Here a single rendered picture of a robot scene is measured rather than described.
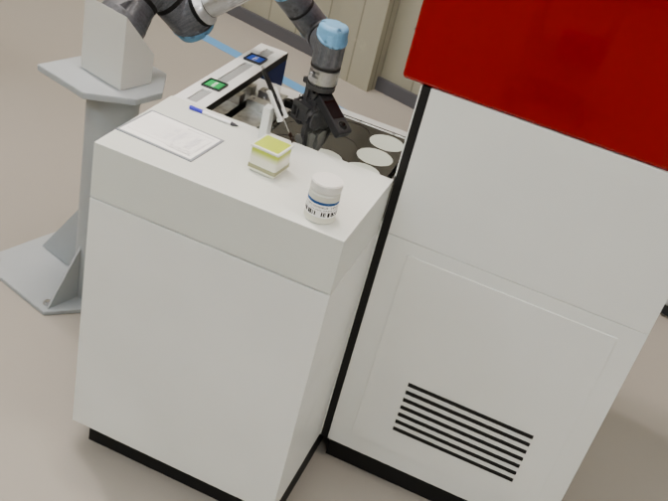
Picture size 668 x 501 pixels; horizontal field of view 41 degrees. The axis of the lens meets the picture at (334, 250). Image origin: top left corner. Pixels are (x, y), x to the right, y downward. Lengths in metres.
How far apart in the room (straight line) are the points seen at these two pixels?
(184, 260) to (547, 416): 1.03
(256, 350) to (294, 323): 0.14
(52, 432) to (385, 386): 0.96
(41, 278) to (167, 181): 1.28
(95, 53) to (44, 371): 0.98
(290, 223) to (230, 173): 0.22
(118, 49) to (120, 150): 0.64
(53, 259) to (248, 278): 1.40
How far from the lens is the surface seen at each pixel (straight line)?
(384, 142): 2.53
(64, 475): 2.62
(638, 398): 3.51
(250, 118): 2.53
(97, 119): 2.79
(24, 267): 3.30
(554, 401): 2.41
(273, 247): 1.98
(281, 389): 2.19
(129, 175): 2.09
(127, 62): 2.69
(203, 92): 2.45
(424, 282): 2.30
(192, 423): 2.40
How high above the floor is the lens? 1.97
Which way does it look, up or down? 32 degrees down
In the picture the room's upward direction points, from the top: 15 degrees clockwise
